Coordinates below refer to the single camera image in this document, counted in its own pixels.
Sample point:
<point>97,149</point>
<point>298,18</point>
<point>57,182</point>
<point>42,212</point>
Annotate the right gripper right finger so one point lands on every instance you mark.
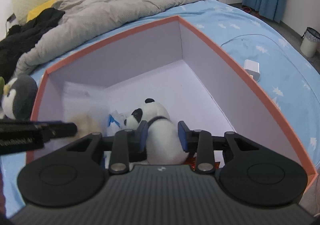
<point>199,144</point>

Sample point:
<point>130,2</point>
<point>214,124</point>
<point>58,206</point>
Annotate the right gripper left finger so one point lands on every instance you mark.
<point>127,146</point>

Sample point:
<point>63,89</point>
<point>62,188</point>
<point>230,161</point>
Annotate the blue snack bag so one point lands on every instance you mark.
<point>115,122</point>

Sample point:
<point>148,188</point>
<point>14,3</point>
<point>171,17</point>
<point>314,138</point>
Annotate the small panda plush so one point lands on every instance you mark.
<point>162,144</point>

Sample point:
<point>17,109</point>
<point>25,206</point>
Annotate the clear zip bag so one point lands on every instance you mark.
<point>86,123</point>

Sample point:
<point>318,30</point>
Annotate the red foil snack packet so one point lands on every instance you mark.
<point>191,161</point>

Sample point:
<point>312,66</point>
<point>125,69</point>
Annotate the grey penguin plush toy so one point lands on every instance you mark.
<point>18,98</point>

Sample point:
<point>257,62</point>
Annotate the salmon pink cardboard box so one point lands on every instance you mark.
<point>177,65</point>

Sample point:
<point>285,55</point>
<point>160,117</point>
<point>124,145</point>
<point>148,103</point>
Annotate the white charger adapter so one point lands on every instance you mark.
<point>252,68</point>

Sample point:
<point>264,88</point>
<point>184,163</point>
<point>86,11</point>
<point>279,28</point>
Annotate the black clothing pile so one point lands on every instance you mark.
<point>21,39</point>

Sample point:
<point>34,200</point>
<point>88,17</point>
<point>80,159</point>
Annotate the yellow pillow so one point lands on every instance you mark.
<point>36,11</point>

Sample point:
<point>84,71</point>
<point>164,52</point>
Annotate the white waste bin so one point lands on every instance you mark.
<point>310,40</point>

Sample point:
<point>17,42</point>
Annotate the grey duvet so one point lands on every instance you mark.
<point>84,20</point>

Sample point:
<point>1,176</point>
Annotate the green long-handled back brush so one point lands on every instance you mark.
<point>2,84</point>

